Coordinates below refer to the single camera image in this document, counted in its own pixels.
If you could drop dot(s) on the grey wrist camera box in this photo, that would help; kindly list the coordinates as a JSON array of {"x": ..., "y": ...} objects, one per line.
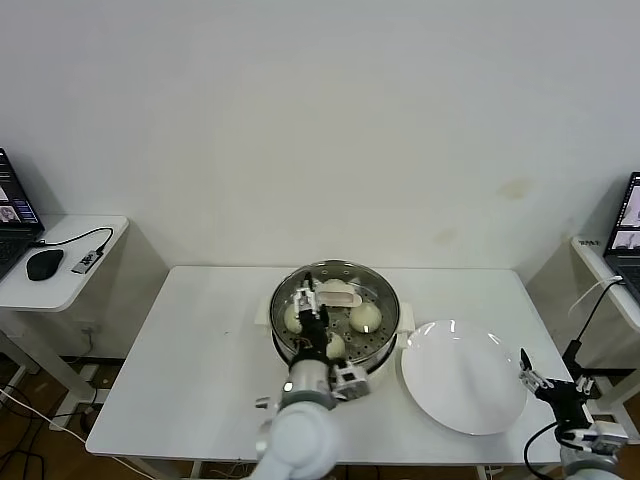
[
  {"x": 602, "y": 432},
  {"x": 350, "y": 380}
]

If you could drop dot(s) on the black laptop with image windows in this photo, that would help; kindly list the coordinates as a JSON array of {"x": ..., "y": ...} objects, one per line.
[{"x": 625, "y": 240}]

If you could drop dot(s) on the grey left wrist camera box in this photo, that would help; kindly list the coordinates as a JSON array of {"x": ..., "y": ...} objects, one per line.
[{"x": 350, "y": 380}]

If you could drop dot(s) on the small printed desk label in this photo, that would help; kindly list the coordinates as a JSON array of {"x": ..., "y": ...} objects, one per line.
[{"x": 589, "y": 242}]

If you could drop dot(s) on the white steamed baozi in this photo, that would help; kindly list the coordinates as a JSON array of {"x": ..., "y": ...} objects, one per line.
[
  {"x": 291, "y": 320},
  {"x": 366, "y": 317},
  {"x": 336, "y": 345}
]

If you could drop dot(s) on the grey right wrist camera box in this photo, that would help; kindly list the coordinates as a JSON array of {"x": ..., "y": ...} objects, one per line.
[{"x": 602, "y": 432}]

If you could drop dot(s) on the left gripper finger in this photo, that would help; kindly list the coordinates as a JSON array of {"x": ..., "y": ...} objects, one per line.
[
  {"x": 311, "y": 290},
  {"x": 302, "y": 300}
]

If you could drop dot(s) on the grey usb hub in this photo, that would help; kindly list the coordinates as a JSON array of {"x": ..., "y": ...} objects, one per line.
[{"x": 89, "y": 260}]

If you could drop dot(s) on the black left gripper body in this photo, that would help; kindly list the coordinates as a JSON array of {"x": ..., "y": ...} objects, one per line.
[{"x": 314, "y": 332}]

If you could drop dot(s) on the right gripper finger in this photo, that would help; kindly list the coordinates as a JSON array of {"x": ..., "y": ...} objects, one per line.
[
  {"x": 587, "y": 386},
  {"x": 530, "y": 372}
]

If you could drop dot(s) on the perforated steel steamer basket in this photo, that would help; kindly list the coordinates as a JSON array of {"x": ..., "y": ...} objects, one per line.
[{"x": 385, "y": 320}]

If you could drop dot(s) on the black laptop with dark screen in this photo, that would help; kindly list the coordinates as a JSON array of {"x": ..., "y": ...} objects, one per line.
[{"x": 15, "y": 210}]

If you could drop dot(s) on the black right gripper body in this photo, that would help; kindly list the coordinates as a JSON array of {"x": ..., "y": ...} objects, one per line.
[{"x": 565, "y": 400}]

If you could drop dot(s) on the white side table with mouse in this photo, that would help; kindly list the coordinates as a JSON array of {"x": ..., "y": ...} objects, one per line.
[{"x": 75, "y": 285}]

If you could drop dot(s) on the black computer mouse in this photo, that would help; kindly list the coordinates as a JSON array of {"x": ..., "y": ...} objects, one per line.
[{"x": 46, "y": 262}]

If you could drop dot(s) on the large white plate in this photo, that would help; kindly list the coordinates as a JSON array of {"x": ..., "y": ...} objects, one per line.
[{"x": 460, "y": 380}]

